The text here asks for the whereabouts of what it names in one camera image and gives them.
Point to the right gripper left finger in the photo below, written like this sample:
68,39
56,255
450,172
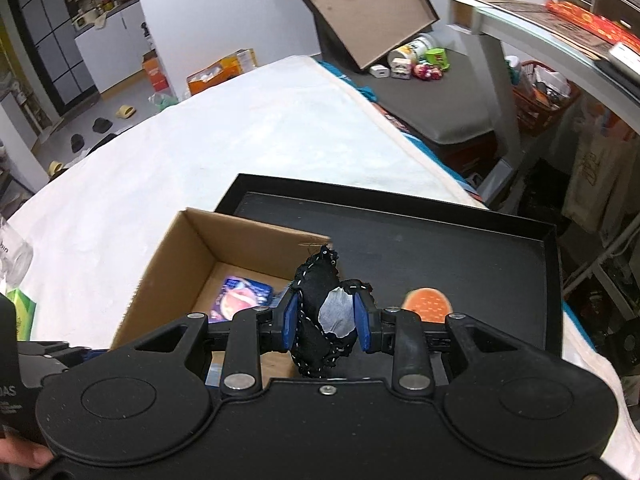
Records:
254,332

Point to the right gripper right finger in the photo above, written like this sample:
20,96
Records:
398,333

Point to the purple tissue pack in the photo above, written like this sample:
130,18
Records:
237,294

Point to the plush hamburger toy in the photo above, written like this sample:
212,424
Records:
430,304

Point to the black stitched fabric pouch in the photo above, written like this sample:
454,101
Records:
326,319

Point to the person's left hand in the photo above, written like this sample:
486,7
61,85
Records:
17,451

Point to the green tissue box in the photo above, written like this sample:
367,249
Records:
25,310

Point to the brown cardboard box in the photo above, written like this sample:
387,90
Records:
199,251

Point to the glass jar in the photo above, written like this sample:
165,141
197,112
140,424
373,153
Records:
16,255

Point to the black tray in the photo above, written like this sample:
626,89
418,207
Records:
503,270

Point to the white blanket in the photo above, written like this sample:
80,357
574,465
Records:
94,229

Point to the grey bench seat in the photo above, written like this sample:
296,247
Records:
447,111

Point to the black slipper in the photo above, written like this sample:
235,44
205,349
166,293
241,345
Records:
102,125

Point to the yellow slipper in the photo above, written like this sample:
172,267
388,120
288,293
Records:
125,112

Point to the orange cardboard box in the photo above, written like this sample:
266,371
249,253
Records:
236,64

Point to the green toy cup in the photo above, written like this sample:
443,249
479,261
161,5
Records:
437,57

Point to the white supplement jar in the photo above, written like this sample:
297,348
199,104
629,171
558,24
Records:
414,50

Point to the curved grey desk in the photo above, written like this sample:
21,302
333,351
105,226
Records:
483,30

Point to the large leaning cardboard lid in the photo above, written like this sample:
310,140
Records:
369,29

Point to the red paper scrolls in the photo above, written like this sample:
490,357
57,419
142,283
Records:
597,25

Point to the red wire basket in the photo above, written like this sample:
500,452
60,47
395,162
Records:
542,96

